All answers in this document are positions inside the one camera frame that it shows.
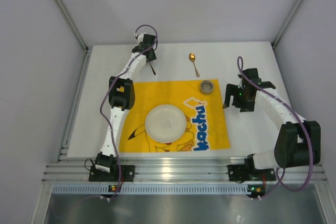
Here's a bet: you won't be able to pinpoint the white round plate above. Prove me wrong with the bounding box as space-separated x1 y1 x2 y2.
144 104 186 144

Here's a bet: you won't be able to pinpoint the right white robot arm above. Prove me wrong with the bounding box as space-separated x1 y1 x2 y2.
223 68 321 172

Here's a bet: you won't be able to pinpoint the gold fork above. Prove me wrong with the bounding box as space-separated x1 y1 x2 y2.
148 62 156 76

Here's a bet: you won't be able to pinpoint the yellow Pikachu cloth placemat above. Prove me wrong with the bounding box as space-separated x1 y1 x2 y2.
119 79 230 154

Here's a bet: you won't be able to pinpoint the gold ornate spoon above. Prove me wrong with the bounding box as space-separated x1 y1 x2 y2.
189 52 200 78

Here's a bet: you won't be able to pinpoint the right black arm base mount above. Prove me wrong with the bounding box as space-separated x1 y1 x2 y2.
227 164 276 184

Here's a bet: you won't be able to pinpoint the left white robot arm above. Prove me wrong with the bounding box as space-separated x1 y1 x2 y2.
94 33 158 174

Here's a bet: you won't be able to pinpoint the aluminium mounting rail frame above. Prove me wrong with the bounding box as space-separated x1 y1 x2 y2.
39 0 336 224

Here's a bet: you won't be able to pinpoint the speckled ceramic ramekin cup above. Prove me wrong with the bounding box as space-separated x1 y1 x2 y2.
200 80 214 95

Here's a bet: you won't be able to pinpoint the perforated cable tray strip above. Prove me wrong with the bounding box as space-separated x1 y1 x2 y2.
52 184 265 196

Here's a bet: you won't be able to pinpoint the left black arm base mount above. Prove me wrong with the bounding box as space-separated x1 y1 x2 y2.
89 165 135 183

